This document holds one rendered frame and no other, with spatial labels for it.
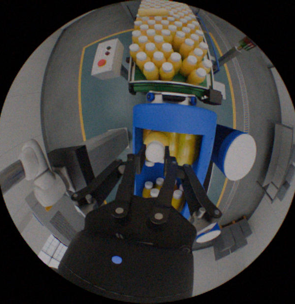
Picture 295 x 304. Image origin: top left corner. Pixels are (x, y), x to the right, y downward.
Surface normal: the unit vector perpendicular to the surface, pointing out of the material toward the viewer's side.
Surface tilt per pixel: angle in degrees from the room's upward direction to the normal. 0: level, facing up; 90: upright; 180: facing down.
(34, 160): 99
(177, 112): 6
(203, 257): 90
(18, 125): 90
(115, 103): 0
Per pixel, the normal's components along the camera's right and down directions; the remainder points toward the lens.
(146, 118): -0.67, 0.23
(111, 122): -0.12, 0.33
